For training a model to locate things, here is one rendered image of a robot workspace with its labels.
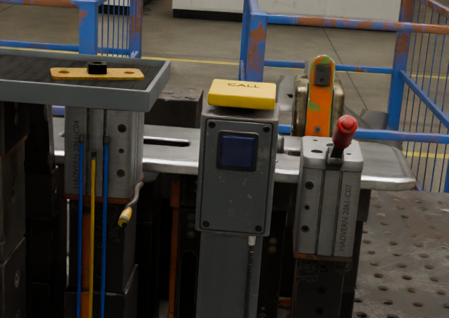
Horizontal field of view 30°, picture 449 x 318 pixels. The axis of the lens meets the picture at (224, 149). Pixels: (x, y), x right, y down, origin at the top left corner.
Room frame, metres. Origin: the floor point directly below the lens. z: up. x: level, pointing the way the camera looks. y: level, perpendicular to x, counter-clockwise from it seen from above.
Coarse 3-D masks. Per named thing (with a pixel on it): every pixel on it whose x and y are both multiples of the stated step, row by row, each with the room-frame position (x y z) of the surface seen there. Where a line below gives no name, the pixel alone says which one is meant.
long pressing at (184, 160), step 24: (144, 144) 1.07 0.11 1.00; (192, 144) 1.08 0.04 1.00; (288, 144) 1.11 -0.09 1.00; (360, 144) 1.14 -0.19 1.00; (384, 144) 1.15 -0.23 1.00; (144, 168) 1.00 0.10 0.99; (168, 168) 0.99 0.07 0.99; (192, 168) 0.99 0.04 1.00; (288, 168) 1.00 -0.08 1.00; (384, 168) 1.03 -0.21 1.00; (408, 168) 1.05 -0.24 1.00
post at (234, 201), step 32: (224, 128) 0.72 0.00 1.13; (256, 128) 0.72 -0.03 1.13; (256, 160) 0.71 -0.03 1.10; (224, 192) 0.72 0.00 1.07; (256, 192) 0.71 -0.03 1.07; (224, 224) 0.72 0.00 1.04; (256, 224) 0.71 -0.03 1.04; (224, 256) 0.72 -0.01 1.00; (256, 256) 0.72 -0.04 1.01; (224, 288) 0.72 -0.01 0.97; (256, 288) 0.72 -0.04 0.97
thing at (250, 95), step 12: (216, 84) 0.76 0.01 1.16; (228, 84) 0.76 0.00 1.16; (240, 84) 0.76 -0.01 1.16; (252, 84) 0.77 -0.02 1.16; (264, 84) 0.77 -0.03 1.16; (216, 96) 0.72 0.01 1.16; (228, 96) 0.72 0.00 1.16; (240, 96) 0.72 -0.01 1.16; (252, 96) 0.72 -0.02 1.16; (264, 96) 0.72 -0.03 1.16; (228, 108) 0.75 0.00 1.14; (240, 108) 0.74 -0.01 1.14; (252, 108) 0.72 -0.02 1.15; (264, 108) 0.72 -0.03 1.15
